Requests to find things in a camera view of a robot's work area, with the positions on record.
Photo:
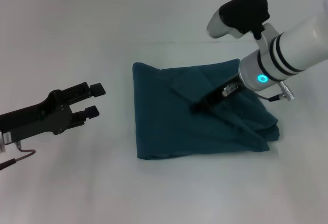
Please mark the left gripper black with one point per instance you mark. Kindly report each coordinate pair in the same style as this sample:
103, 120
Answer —
38, 116

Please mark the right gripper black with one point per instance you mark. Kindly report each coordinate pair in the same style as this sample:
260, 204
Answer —
220, 93

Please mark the teal blue t-shirt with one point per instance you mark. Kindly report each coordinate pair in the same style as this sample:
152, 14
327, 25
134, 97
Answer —
166, 121

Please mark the silver plug on gripper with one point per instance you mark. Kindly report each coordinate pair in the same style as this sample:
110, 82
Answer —
230, 89

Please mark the right wrist camera silver housing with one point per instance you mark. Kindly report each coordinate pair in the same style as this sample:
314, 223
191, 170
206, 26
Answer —
241, 13

